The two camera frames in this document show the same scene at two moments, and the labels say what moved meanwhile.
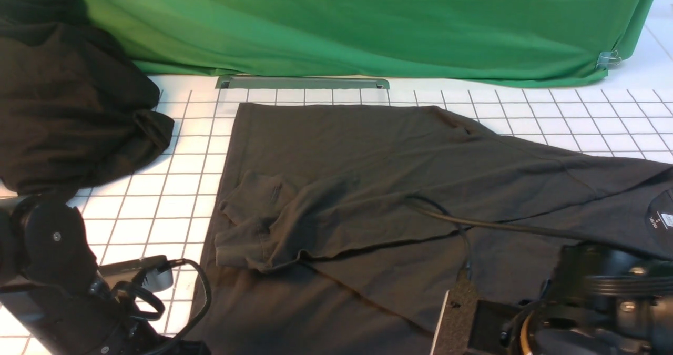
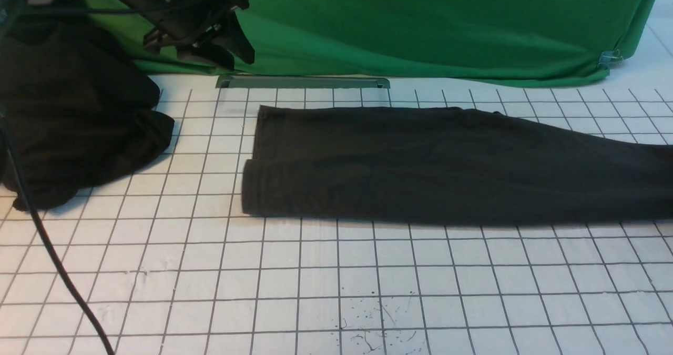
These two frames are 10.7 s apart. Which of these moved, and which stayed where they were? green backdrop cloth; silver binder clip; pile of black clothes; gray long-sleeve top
Moved: gray long-sleeve top
Stayed: green backdrop cloth; pile of black clothes; silver binder clip
